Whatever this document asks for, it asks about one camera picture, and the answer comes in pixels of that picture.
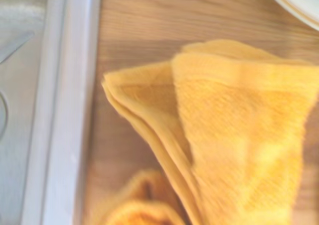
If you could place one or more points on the dark plate with cream rim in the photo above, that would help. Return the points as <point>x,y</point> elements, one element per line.
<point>299,1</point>

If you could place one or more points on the stainless steel double sink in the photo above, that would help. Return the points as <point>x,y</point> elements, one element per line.
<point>69,85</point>

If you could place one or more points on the yellow terry cloth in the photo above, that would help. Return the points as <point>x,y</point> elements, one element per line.
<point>236,135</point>

